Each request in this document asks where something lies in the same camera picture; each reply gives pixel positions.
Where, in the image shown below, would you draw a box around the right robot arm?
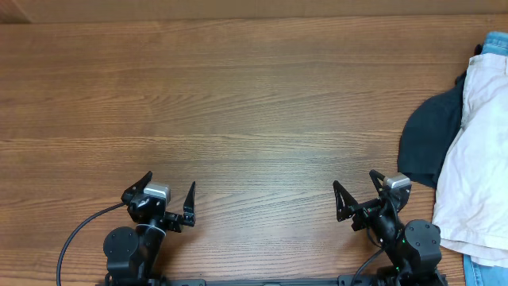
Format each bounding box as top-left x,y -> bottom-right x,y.
333,169 -> 448,286

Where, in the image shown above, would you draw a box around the beige shorts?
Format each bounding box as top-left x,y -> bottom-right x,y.
433,53 -> 507,267

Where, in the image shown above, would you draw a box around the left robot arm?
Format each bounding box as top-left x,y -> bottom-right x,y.
103,172 -> 196,285

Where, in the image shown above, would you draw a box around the dark navy shirt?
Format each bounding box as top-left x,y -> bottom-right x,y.
397,44 -> 483,190

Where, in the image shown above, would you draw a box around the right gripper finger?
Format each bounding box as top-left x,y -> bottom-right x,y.
369,169 -> 385,193
333,180 -> 358,222

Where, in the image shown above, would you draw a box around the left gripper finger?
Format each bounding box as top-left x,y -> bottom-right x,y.
183,182 -> 195,227
121,171 -> 152,203

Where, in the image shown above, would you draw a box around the blue denim jeans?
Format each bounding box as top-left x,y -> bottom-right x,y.
464,32 -> 507,286

